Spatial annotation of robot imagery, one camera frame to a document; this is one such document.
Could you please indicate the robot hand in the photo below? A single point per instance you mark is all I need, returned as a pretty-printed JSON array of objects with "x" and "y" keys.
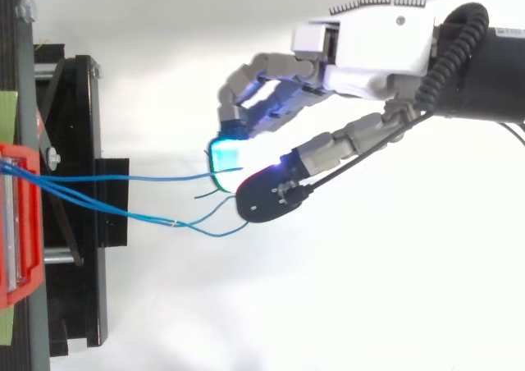
[{"x": 377, "y": 42}]

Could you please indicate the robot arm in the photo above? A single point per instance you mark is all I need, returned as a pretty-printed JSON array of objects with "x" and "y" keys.
[{"x": 492, "y": 79}]

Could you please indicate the black stand with green tape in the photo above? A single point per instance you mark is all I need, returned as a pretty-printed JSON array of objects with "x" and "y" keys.
[{"x": 88, "y": 264}]

